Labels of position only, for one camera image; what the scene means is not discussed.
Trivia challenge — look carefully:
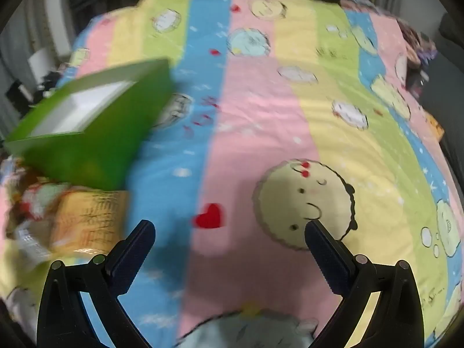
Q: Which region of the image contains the small orange packet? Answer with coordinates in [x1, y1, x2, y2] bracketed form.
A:
[424, 110, 446, 138]

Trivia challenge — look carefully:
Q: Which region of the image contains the white orange-edged snack packet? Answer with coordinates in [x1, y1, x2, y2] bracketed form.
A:
[51, 188, 129, 252]

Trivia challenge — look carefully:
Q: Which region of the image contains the green cardboard box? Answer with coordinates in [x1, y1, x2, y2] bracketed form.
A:
[3, 59, 174, 192]

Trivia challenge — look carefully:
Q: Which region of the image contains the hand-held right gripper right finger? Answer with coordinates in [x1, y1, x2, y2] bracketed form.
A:
[304, 220, 425, 348]

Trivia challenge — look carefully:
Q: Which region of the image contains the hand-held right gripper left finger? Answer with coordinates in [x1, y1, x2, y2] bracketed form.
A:
[36, 220, 156, 348]

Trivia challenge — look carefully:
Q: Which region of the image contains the panda print snack packet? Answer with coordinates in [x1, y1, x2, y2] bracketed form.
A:
[7, 177, 73, 225]

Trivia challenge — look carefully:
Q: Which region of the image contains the striped cartoon printed blanket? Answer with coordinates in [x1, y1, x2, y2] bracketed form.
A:
[0, 0, 464, 348]

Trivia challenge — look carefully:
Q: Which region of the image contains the white silver snack packet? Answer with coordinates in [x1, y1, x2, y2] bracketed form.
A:
[7, 221, 55, 262]

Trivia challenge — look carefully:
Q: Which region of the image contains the white cylinder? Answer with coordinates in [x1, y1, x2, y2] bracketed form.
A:
[27, 49, 55, 80]

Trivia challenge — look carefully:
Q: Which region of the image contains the pile of clothes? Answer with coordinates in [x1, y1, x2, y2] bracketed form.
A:
[399, 18, 441, 98]

